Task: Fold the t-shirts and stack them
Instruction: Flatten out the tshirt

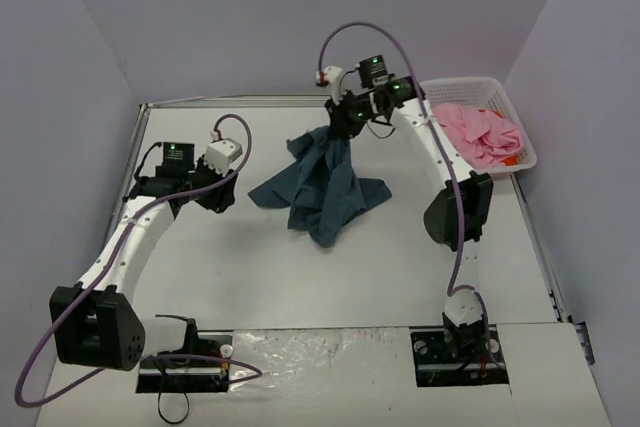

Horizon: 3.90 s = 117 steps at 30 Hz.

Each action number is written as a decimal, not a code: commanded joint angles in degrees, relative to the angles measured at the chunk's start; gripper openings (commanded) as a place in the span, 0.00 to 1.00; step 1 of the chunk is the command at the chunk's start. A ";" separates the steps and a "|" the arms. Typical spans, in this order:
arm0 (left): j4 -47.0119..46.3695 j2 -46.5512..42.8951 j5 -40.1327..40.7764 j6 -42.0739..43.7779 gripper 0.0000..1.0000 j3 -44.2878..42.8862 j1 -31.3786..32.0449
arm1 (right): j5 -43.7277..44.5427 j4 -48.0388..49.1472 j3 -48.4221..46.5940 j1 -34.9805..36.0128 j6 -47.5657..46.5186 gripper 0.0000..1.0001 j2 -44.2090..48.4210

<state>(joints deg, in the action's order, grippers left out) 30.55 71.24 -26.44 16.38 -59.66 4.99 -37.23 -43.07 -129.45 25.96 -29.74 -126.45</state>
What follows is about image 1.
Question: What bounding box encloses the teal blue t-shirt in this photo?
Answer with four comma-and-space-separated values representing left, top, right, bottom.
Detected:
248, 126, 392, 248

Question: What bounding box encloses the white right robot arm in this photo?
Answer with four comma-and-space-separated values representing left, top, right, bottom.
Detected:
316, 55, 493, 360

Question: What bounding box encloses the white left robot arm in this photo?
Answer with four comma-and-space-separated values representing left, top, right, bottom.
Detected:
49, 138, 242, 371

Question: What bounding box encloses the pink t-shirt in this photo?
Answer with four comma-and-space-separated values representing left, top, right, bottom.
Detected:
432, 103, 493, 168

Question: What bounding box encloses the white plastic basket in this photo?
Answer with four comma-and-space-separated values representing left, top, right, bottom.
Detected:
421, 77, 537, 176

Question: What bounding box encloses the orange garment in basket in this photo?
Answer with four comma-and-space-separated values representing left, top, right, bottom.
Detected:
477, 109, 524, 167

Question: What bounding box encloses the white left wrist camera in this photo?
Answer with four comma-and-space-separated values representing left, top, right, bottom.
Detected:
203, 130, 243, 177

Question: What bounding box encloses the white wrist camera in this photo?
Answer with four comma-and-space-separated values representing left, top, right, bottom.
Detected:
315, 66, 346, 104
203, 130, 243, 177

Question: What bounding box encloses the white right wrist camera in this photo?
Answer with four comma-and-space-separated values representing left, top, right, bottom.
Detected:
315, 66, 346, 104

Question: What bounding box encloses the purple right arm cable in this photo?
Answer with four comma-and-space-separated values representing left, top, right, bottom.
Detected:
317, 21, 501, 368

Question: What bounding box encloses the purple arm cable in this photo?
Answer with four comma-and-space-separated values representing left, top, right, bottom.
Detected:
14, 114, 264, 407
317, 21, 501, 368

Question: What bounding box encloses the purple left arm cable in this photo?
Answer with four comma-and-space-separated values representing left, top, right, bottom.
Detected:
14, 114, 264, 407

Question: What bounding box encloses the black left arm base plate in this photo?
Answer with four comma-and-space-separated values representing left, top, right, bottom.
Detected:
135, 331, 233, 394

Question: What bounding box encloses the thin black cable loop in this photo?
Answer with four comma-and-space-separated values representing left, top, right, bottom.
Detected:
157, 366, 190, 426

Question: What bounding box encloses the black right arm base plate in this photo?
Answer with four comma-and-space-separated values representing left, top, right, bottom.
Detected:
410, 328, 509, 388

